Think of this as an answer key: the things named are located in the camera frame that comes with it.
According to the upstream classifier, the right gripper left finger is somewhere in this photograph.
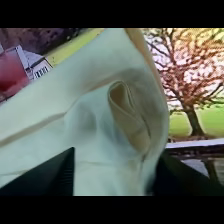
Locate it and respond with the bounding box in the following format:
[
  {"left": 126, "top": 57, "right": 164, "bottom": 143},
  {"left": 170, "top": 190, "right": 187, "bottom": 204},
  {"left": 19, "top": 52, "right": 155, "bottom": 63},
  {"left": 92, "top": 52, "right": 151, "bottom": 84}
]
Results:
[{"left": 0, "top": 146, "right": 76, "bottom": 197}]

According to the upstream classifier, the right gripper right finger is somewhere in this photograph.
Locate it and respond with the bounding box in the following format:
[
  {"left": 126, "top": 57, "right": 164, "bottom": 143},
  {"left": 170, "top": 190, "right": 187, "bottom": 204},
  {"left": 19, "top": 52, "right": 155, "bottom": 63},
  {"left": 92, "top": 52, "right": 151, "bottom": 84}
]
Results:
[{"left": 146, "top": 149, "right": 224, "bottom": 197}]

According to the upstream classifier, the beige T-shirt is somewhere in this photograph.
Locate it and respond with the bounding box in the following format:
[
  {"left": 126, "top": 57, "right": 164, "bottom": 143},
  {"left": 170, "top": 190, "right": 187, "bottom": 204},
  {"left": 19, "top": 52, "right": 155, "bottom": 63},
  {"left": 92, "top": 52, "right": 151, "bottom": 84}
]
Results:
[{"left": 0, "top": 27, "right": 171, "bottom": 197}]

